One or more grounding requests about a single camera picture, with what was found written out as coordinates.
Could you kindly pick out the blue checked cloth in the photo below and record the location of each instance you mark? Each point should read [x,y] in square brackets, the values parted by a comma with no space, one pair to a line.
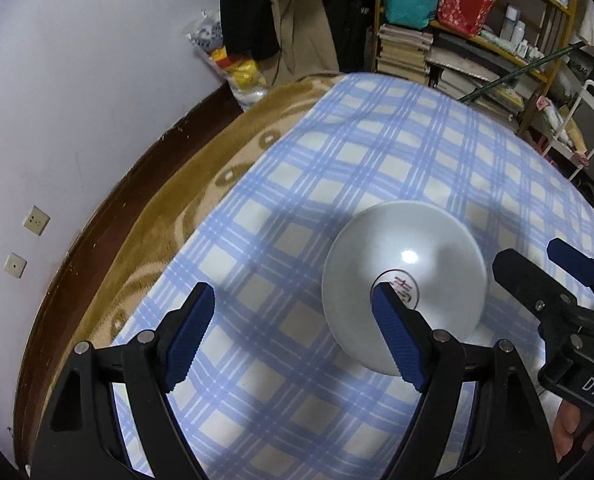
[327,160]

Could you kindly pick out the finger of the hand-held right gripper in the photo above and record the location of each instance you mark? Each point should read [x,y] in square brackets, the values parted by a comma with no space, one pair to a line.
[574,262]
[527,280]

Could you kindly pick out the group of white bottles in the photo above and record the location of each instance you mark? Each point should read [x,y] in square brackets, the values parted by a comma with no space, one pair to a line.
[517,30]

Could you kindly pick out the black hanging garment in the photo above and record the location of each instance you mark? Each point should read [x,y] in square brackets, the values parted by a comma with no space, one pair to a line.
[247,10]

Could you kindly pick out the brown patterned blanket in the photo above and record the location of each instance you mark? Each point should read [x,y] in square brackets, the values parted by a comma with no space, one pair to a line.
[167,200]

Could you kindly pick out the beige wall socket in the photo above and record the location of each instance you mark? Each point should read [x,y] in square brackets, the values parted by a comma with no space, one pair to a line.
[37,220]
[16,265]

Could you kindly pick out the green pole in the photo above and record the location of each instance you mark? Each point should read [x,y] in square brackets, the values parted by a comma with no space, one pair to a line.
[527,67]

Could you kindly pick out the plastic bag of snacks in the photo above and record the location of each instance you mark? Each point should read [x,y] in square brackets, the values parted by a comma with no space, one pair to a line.
[237,67]

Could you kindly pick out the beige parcel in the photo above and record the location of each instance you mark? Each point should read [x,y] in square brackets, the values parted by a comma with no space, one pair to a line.
[577,140]

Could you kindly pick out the person's right hand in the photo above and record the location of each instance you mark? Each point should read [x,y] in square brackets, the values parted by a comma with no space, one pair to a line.
[567,430]

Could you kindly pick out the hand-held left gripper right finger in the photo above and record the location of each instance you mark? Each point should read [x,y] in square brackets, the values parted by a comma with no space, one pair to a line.
[397,340]

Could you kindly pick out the dark grey hanging garment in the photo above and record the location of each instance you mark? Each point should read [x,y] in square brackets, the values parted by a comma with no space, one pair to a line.
[352,20]

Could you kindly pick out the beige hanging coat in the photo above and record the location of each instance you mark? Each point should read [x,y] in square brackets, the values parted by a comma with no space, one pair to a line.
[302,20]

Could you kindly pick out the stack of books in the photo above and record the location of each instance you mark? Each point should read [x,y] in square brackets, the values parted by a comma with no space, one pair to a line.
[402,50]

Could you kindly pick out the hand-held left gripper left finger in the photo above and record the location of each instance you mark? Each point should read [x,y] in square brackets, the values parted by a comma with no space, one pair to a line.
[189,335]

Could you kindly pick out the large red and white bowl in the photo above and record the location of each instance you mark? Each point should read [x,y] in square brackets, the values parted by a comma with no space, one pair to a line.
[407,240]

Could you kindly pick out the wooden shelf unit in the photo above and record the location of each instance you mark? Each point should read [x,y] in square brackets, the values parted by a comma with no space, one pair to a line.
[557,15]

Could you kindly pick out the dark wooden bed frame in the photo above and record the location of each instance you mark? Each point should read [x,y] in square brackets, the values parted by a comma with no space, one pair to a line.
[77,270]

